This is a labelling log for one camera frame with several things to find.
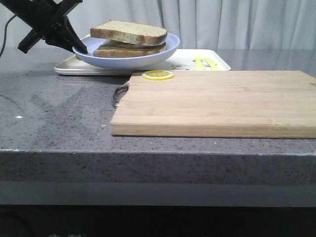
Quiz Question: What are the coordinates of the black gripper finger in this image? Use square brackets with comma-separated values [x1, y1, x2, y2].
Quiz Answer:
[45, 16, 87, 53]

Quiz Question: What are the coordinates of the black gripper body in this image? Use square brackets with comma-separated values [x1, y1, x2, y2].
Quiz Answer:
[0, 0, 82, 53]

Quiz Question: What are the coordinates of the light blue plate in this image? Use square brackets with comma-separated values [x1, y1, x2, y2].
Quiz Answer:
[73, 33, 180, 69]

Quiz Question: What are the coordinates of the bread slice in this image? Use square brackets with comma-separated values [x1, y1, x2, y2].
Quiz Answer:
[90, 20, 167, 46]
[93, 40, 166, 58]

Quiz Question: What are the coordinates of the fried egg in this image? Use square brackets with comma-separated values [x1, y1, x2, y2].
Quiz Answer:
[122, 43, 150, 48]

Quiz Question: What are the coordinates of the white bear tray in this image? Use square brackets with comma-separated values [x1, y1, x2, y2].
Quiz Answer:
[54, 49, 231, 76]

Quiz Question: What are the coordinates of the lemon slice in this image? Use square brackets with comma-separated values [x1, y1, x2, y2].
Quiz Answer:
[142, 70, 174, 80]

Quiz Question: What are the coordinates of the grey white curtain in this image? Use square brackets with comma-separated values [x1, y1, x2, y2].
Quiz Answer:
[0, 0, 316, 50]

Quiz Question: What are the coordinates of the yellow plastic fork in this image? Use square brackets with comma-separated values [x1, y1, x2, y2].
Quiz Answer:
[193, 56, 205, 71]

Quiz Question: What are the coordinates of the yellow plastic knife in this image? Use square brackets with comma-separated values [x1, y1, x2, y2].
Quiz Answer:
[203, 57, 221, 71]

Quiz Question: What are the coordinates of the wooden cutting board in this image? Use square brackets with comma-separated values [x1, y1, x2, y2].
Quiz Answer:
[111, 71, 316, 138]

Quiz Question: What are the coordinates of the black cable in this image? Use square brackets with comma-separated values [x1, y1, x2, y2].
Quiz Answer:
[0, 14, 17, 58]

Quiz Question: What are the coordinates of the metal cutting board handle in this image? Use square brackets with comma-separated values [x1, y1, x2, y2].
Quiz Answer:
[112, 81, 129, 108]

